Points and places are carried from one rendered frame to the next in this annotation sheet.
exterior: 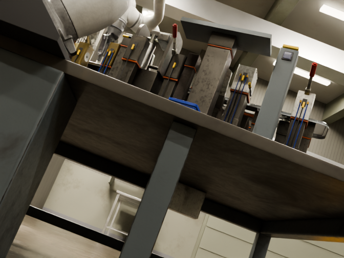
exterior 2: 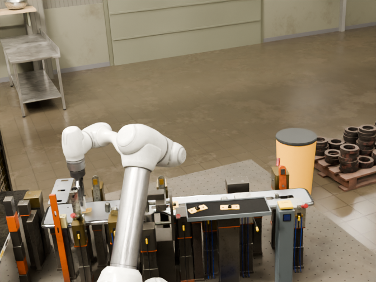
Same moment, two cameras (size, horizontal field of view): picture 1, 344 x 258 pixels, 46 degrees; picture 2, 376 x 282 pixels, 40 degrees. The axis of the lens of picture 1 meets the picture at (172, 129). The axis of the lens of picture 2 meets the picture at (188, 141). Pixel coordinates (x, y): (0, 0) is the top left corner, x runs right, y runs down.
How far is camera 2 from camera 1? 220 cm
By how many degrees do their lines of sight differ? 43
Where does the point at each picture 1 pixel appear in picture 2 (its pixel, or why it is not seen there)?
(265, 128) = (286, 272)
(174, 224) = (74, 31)
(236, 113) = (249, 239)
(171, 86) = (188, 241)
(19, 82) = not seen: outside the picture
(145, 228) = not seen: outside the picture
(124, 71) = (149, 259)
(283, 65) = (286, 225)
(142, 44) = (153, 235)
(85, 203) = not seen: outside the picture
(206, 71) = (226, 248)
